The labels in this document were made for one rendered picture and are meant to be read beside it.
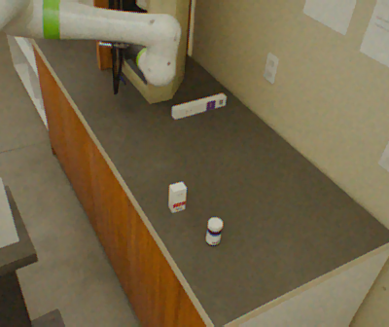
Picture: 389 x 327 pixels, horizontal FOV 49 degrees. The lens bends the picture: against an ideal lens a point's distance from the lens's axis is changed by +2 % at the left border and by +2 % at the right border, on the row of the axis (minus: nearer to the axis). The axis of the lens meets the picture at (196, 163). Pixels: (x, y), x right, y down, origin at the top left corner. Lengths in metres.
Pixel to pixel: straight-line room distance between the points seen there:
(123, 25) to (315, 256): 0.91
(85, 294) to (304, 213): 1.30
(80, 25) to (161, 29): 0.24
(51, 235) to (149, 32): 1.59
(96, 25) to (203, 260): 0.76
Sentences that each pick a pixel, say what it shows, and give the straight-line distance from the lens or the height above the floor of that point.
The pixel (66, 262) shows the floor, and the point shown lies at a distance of 2.50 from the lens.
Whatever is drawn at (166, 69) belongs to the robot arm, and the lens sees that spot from 1.41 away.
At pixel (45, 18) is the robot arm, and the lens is 1.35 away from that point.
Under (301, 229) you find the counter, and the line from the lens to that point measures 1.45.
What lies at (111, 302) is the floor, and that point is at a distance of 2.33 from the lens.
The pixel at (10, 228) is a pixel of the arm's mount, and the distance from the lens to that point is 1.34.
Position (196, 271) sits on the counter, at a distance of 1.27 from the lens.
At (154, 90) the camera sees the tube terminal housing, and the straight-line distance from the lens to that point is 1.89.
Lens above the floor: 1.97
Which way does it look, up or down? 40 degrees down
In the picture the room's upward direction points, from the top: 6 degrees clockwise
